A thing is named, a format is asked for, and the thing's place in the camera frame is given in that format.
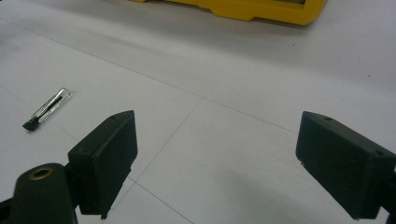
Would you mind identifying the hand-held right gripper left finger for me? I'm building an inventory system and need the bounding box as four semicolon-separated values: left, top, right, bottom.
67;109;139;220

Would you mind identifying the clear tube with black cap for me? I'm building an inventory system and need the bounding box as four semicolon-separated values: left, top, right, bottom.
21;87;72;132

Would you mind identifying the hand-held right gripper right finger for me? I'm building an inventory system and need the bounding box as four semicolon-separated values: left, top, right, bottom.
295;110;396;221

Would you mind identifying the yellow plastic case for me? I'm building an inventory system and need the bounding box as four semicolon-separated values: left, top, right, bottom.
130;0;328;26

